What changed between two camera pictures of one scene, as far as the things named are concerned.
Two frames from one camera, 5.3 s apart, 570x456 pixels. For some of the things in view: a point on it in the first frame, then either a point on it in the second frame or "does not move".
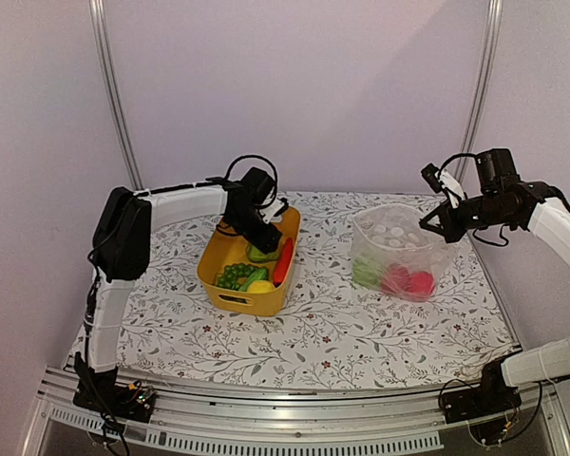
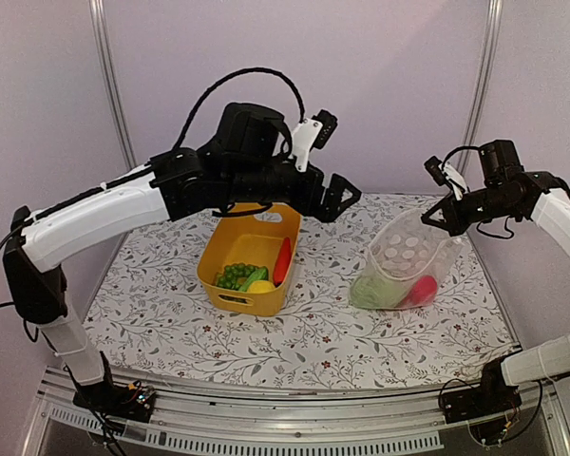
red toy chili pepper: [282, 261] does not move
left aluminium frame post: [118, 100] does not move
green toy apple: [367, 273] -> [376, 292]
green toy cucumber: [259, 275] does not move
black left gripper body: [249, 228] -> [258, 184]
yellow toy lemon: [260, 286] does not move
